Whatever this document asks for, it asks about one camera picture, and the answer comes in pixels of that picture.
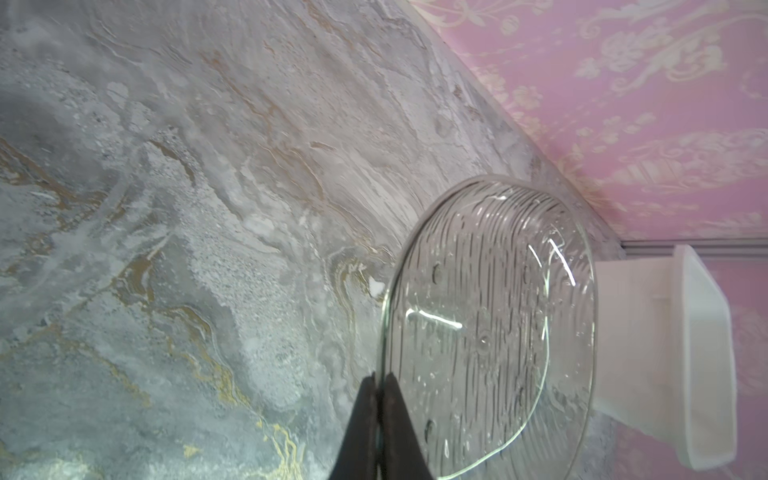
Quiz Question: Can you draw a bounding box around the white plastic bin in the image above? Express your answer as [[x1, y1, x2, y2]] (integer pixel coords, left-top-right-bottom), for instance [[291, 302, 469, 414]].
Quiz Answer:
[[593, 245, 737, 471]]

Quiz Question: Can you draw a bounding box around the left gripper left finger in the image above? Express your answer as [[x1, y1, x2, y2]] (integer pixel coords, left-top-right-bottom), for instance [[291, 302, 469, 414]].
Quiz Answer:
[[329, 375, 378, 480]]

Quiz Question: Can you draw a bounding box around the smoky grey glass plate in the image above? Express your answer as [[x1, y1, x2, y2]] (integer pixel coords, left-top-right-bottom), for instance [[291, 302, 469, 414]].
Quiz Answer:
[[379, 176, 597, 479]]

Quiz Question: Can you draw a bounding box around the right aluminium corner post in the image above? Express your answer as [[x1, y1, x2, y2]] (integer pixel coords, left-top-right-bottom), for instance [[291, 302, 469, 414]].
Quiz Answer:
[[621, 239, 767, 261]]

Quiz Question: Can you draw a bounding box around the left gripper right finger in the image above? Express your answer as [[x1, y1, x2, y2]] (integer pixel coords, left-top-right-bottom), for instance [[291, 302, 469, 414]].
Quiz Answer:
[[381, 373, 432, 480]]

